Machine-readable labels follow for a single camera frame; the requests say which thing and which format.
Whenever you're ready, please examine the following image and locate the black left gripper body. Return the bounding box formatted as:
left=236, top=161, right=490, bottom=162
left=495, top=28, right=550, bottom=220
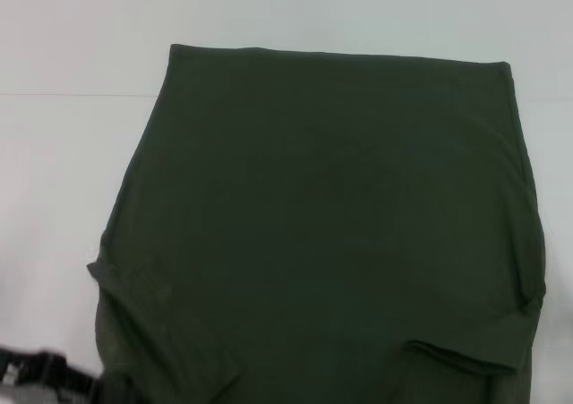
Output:
left=0, top=346, right=105, bottom=404

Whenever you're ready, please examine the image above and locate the dark green shirt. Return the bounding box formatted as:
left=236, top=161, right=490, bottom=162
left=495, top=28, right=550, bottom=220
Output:
left=86, top=42, right=549, bottom=404

